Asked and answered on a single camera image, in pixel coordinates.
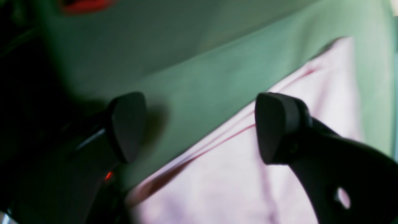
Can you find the pink t-shirt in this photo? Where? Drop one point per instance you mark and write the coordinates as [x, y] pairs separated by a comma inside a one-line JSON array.
[[225, 177]]

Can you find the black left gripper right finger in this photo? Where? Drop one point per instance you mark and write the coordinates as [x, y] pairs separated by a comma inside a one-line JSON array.
[[347, 182]]

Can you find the grey-green table cloth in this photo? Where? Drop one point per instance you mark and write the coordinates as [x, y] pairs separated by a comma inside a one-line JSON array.
[[198, 62]]

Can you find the red black left clamp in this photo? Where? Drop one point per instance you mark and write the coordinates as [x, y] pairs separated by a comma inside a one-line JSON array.
[[84, 6]]

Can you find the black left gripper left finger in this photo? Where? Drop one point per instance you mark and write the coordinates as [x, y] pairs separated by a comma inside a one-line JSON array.
[[62, 182]]

